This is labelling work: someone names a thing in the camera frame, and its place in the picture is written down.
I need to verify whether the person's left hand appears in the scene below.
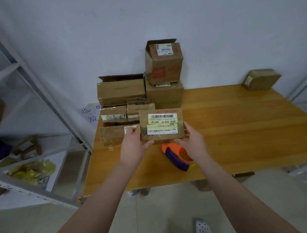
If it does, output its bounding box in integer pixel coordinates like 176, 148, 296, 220
120, 125, 155, 169

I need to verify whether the person's right hand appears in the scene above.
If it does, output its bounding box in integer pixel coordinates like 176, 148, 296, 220
174, 121, 209, 164

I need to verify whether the blue orange tape dispenser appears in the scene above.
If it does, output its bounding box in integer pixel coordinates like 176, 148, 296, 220
161, 142, 197, 172

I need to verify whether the box barcode label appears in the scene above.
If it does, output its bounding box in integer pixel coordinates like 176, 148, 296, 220
100, 124, 141, 147

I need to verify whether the squat red-printed cardboard box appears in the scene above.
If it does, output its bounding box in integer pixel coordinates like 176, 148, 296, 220
138, 108, 186, 142

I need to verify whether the stack of cardboard boxes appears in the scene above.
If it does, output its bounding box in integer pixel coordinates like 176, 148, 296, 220
97, 39, 185, 124

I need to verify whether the small brown cardboard box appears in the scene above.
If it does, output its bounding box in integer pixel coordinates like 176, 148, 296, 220
243, 68, 283, 91

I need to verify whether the person's left forearm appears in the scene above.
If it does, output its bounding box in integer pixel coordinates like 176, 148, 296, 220
58, 161, 140, 233

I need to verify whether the person's right forearm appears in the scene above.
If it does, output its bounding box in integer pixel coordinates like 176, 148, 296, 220
194, 156, 300, 233

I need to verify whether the wooden table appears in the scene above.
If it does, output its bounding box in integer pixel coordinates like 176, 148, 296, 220
83, 84, 307, 196

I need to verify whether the white perforated clog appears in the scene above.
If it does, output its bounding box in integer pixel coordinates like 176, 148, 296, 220
194, 218, 213, 233

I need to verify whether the yellow plastic bag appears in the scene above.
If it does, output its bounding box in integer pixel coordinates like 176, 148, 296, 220
7, 158, 57, 185

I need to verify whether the small open carton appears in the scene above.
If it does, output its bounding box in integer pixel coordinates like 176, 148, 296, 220
11, 135, 43, 158

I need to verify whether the grey metal shelf rack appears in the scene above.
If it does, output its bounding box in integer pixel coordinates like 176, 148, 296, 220
0, 36, 93, 208

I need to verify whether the dark blue bag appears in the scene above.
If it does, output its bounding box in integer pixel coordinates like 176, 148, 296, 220
0, 140, 12, 161

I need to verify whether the white paper wall sign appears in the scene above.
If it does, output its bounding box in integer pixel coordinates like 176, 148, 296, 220
81, 102, 102, 126

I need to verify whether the grey metal frame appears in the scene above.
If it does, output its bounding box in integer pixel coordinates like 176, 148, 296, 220
287, 74, 307, 108

